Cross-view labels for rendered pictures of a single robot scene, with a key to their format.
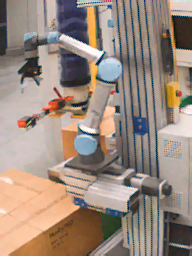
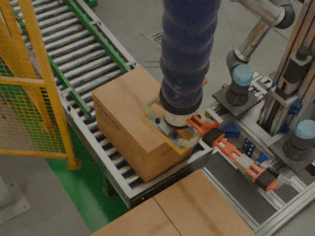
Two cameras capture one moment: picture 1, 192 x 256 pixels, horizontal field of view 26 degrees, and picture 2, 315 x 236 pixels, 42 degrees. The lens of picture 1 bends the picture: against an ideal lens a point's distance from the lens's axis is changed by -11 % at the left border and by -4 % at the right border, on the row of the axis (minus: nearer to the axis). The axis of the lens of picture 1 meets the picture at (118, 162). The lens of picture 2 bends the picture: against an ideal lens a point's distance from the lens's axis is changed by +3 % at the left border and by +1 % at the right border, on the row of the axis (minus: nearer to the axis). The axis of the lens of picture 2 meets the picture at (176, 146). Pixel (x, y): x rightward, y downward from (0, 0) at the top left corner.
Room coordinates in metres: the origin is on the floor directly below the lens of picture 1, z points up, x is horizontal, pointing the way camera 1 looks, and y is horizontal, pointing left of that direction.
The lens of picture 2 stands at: (2.71, 1.61, 2.96)
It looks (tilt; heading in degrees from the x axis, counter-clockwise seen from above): 56 degrees down; 282
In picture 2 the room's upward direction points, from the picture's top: 7 degrees clockwise
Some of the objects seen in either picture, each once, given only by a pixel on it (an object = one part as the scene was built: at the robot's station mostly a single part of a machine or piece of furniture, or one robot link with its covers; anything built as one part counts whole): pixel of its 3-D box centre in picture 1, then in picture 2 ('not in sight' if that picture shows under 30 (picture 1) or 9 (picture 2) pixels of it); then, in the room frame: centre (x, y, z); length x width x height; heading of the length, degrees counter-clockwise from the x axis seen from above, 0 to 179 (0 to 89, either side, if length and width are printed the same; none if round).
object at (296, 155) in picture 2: (90, 151); (298, 145); (2.31, 0.15, 1.09); 0.15 x 0.15 x 0.10
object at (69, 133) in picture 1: (106, 143); (144, 124); (3.27, 0.08, 0.75); 0.60 x 0.40 x 0.40; 147
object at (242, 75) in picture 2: not in sight; (241, 78); (2.72, -0.13, 1.20); 0.13 x 0.12 x 0.14; 116
